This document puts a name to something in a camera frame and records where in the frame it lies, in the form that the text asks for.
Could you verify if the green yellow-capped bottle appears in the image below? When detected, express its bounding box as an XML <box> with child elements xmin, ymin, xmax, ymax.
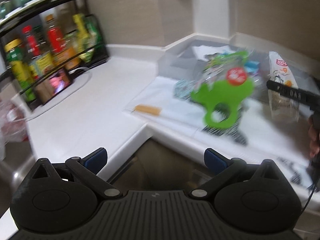
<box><xmin>4</xmin><ymin>38</ymin><xmax>34</xmax><ymax>90</ymax></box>

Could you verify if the white charging cable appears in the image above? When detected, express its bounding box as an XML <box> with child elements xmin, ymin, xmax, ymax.
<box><xmin>24</xmin><ymin>67</ymin><xmax>93</xmax><ymax>122</ymax></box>

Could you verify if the black wire spice rack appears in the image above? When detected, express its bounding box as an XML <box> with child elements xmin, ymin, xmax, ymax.
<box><xmin>1</xmin><ymin>0</ymin><xmax>109</xmax><ymax>111</ymax></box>

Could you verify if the white snack bag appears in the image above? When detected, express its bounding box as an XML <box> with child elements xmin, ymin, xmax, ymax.
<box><xmin>268</xmin><ymin>51</ymin><xmax>299</xmax><ymax>123</ymax></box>

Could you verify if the red-capped sauce bottle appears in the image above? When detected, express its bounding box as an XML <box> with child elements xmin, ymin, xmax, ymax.
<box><xmin>22</xmin><ymin>25</ymin><xmax>41</xmax><ymax>60</ymax></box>

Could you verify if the red-label oil bottle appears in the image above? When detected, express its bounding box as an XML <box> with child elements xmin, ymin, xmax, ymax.
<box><xmin>46</xmin><ymin>14</ymin><xmax>66</xmax><ymax>63</ymax></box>

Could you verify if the white patterned table mat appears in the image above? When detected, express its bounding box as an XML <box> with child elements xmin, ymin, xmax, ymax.
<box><xmin>125</xmin><ymin>77</ymin><xmax>311</xmax><ymax>187</ymax></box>

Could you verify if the person's right hand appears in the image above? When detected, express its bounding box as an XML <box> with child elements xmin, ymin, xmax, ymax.
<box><xmin>308</xmin><ymin>116</ymin><xmax>319</xmax><ymax>158</ymax></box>

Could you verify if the smartphone showing video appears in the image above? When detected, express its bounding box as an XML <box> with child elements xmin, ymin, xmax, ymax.
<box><xmin>33</xmin><ymin>67</ymin><xmax>73</xmax><ymax>105</ymax></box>

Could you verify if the translucent plastic box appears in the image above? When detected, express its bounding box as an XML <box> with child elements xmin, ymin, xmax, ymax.
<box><xmin>158</xmin><ymin>34</ymin><xmax>319</xmax><ymax>94</ymax></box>

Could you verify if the white paper napkin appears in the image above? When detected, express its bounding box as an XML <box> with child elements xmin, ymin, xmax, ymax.
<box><xmin>192</xmin><ymin>45</ymin><xmax>235</xmax><ymax>62</ymax></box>

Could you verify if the green plastic package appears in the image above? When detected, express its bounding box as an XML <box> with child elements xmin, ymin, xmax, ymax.
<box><xmin>190</xmin><ymin>50</ymin><xmax>254</xmax><ymax>129</ymax></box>

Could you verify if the yellow green snack bag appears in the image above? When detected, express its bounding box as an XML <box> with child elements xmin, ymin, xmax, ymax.
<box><xmin>73</xmin><ymin>14</ymin><xmax>102</xmax><ymax>63</ymax></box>

